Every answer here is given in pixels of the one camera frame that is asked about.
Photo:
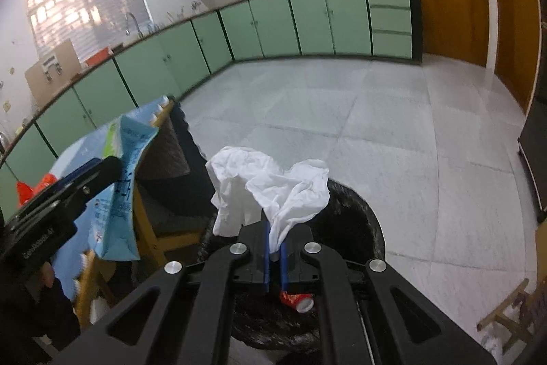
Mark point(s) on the metal sink faucet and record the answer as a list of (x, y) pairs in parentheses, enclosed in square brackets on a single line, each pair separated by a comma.
[(128, 21)]

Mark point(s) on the bin with black bag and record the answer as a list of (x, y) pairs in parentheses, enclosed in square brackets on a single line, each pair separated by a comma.
[(354, 219)]

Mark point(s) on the blue tablecloth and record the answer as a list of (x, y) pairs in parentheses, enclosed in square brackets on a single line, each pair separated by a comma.
[(81, 151)]

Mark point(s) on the wooden table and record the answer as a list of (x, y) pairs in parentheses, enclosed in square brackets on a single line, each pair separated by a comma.
[(85, 296)]

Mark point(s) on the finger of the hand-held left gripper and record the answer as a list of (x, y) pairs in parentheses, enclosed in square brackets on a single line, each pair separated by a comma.
[(107, 172), (55, 202)]

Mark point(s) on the person's left forearm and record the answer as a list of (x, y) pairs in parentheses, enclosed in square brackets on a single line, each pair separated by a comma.
[(34, 313)]

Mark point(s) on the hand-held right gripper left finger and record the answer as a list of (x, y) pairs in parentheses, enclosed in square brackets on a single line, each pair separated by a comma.
[(267, 262)]

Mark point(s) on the small wooden stool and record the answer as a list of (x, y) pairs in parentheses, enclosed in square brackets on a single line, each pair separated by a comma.
[(513, 318)]

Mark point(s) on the red drink can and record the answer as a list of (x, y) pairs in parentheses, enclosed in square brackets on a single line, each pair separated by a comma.
[(292, 298)]

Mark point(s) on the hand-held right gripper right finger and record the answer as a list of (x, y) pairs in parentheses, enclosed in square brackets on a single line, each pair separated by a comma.
[(283, 266)]

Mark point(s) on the light blue paper carton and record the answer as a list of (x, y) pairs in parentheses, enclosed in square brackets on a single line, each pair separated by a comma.
[(115, 228)]

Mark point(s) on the red plastic basin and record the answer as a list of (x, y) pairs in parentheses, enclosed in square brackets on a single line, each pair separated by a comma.
[(99, 57)]

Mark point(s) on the green base kitchen cabinets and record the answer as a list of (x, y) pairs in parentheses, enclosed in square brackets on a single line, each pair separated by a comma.
[(299, 23)]

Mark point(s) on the black cabinet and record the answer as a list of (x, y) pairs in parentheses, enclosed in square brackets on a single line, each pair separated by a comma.
[(536, 159)]

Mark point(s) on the brown water purifier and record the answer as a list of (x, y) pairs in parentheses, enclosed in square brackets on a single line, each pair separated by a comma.
[(51, 74)]

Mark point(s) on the white tissue paper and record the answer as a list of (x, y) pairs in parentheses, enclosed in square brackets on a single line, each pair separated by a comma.
[(256, 177)]

